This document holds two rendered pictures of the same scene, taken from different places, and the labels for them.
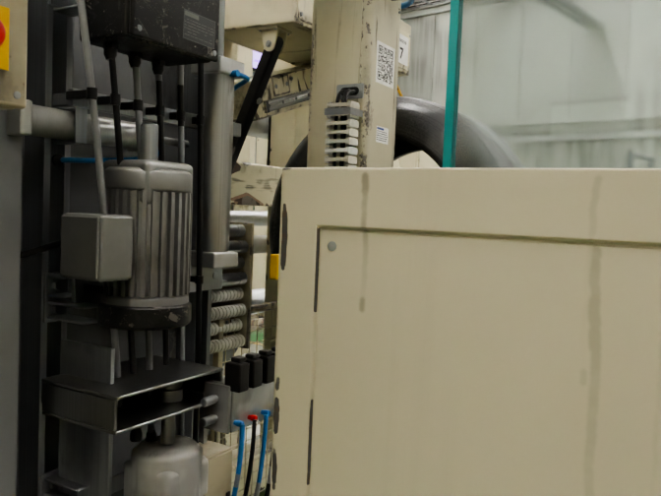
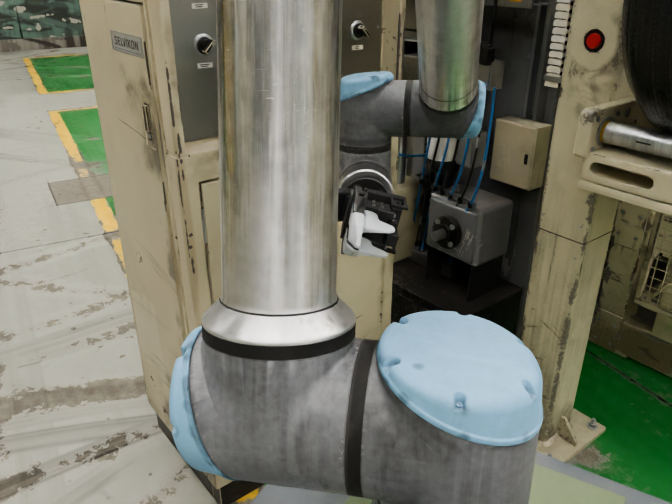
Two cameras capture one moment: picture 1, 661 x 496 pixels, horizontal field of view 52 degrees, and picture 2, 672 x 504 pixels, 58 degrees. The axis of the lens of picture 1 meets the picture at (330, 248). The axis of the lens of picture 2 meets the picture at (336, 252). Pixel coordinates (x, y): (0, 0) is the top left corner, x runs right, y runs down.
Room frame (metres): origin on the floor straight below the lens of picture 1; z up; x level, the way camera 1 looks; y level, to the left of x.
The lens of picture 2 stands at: (1.26, -1.51, 1.23)
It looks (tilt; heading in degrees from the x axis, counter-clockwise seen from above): 26 degrees down; 111
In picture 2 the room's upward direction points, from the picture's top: straight up
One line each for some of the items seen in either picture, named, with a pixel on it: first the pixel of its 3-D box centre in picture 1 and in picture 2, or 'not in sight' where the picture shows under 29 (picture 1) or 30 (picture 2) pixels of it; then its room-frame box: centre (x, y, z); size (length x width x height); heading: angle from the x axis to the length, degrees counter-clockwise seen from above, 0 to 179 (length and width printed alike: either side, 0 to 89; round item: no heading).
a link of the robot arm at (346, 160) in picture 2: not in sight; (364, 177); (0.95, -0.55, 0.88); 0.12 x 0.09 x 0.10; 109
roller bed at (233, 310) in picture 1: (200, 285); not in sight; (1.55, 0.29, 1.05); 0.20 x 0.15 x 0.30; 149
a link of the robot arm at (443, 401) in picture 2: not in sight; (446, 420); (1.20, -1.04, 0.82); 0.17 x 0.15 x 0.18; 9
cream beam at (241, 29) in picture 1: (322, 29); not in sight; (1.81, 0.05, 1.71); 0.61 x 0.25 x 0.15; 149
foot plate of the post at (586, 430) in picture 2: not in sight; (538, 420); (1.32, -0.03, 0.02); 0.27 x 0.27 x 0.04; 59
